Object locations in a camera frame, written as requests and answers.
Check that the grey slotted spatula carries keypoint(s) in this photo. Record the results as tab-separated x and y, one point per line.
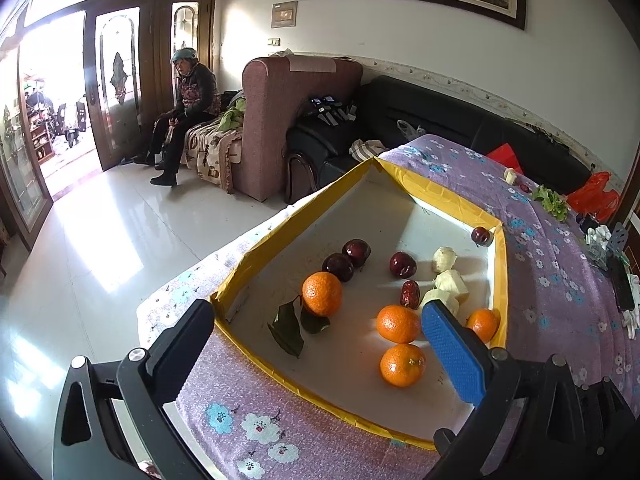
617	240

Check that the flat black device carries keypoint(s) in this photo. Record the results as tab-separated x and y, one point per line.
621	285

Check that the striped beige cloth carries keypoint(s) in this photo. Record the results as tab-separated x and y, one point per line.
367	147

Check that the grey plastic bag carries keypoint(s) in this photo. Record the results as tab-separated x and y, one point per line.
410	129

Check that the black leather sofa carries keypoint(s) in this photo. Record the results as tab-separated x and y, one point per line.
450	105

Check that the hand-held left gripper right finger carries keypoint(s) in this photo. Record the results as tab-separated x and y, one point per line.
452	355

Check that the crumpled red plastic bag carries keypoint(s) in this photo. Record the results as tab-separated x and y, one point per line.
595	195

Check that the white cloth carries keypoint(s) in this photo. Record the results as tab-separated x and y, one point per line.
631	320

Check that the flat red bag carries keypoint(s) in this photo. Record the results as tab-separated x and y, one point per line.
505	156

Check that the green lettuce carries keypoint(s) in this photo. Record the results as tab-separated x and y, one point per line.
550	200

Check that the small pale fruit piece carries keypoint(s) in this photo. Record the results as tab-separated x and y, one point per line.
510	176

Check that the small dark red plum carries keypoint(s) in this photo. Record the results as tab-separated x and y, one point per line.
481	235

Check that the green cloth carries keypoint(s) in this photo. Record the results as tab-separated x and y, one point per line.
234	115

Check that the wooden glazed door leaf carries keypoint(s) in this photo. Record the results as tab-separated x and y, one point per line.
25	170
117	85

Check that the patterned beige blanket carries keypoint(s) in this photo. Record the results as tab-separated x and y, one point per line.
207	147

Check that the red date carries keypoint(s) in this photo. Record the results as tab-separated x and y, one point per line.
410	294

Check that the purple floral tablecloth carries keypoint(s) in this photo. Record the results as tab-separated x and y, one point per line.
530	280

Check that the row of black remote controls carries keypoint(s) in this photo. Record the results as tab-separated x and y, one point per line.
330	110

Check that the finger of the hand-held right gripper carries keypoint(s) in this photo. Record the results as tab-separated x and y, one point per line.
607	425

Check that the parked scooter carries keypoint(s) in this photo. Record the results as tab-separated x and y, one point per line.
72	120

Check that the orange with green leaves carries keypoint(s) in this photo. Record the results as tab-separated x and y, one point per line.
322	293

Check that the pink fabric armchair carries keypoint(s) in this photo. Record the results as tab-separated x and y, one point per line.
270	125

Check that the brown wall plaque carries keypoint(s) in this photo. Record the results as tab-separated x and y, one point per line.
284	14

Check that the bunch of white garlic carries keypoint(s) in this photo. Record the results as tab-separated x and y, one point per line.
597	235

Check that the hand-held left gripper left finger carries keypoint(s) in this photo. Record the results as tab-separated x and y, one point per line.
180	350

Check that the white foam tray yellow rim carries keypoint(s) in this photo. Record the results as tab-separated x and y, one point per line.
360	380

